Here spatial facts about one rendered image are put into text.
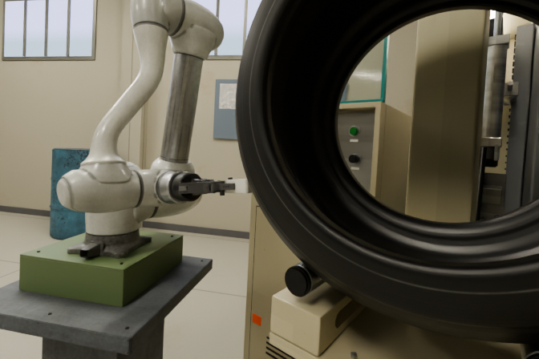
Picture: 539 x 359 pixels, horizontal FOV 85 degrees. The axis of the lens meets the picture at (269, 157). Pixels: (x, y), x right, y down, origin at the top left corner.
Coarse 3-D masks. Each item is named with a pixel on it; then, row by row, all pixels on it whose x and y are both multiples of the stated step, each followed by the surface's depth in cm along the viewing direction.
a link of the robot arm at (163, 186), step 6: (162, 174) 79; (168, 174) 77; (174, 174) 76; (162, 180) 76; (168, 180) 75; (156, 186) 77; (162, 186) 76; (168, 186) 74; (162, 192) 76; (168, 192) 74; (162, 198) 77; (168, 198) 75; (174, 198) 75
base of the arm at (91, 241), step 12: (84, 240) 90; (96, 240) 88; (108, 240) 88; (120, 240) 90; (132, 240) 93; (144, 240) 99; (72, 252) 87; (84, 252) 85; (96, 252) 86; (108, 252) 87; (120, 252) 86
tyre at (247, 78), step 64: (320, 0) 54; (384, 0) 58; (448, 0) 54; (512, 0) 49; (256, 64) 42; (320, 64) 64; (256, 128) 41; (320, 128) 66; (256, 192) 43; (320, 192) 62; (320, 256) 36; (384, 256) 31; (448, 256) 50; (512, 256) 46; (448, 320) 29; (512, 320) 26
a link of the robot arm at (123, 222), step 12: (132, 168) 94; (96, 216) 87; (108, 216) 88; (120, 216) 89; (132, 216) 92; (144, 216) 96; (96, 228) 88; (108, 228) 88; (120, 228) 90; (132, 228) 93
